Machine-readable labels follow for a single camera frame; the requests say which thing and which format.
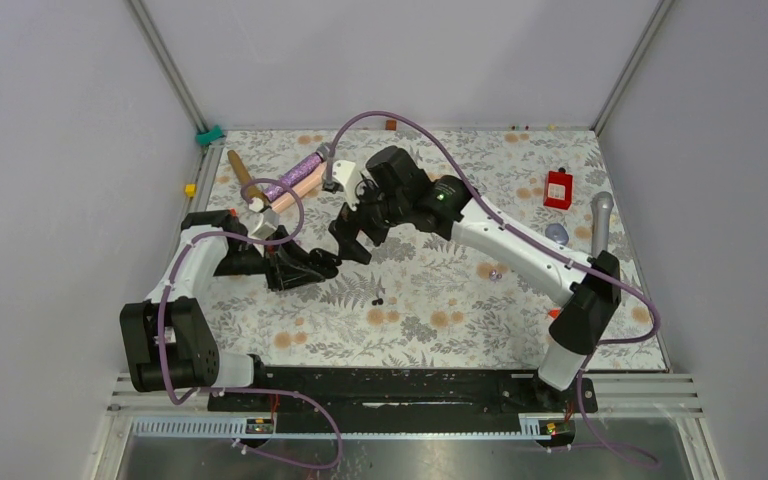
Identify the brown toy microphone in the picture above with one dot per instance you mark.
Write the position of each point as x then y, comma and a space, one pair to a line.
252, 195

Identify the teal corner bracket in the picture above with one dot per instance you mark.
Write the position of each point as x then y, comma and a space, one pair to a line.
205, 138

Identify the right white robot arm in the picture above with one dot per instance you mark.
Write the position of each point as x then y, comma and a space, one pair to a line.
585, 288

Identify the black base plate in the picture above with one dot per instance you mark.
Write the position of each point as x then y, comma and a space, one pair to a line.
379, 401

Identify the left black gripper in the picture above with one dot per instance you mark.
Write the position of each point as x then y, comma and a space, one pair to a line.
286, 265

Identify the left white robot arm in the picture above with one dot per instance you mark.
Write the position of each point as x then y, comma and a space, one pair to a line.
167, 339

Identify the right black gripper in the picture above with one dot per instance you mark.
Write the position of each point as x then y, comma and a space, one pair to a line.
351, 220

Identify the purple earbud case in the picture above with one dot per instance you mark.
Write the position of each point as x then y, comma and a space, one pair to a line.
557, 233

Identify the pink toy microphone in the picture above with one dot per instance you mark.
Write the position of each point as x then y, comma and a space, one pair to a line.
310, 183

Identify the red square box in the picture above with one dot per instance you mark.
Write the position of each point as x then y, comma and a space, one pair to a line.
558, 189

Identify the silver toy microphone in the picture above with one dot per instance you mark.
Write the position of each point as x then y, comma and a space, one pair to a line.
602, 206

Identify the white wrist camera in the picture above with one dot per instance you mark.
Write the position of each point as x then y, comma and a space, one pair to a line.
267, 220
341, 176

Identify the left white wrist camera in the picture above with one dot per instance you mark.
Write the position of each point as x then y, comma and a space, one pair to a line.
267, 220

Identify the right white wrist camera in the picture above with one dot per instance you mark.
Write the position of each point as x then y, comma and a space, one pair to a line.
341, 176

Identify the purple glitter toy microphone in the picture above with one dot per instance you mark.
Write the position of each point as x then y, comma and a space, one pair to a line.
294, 176

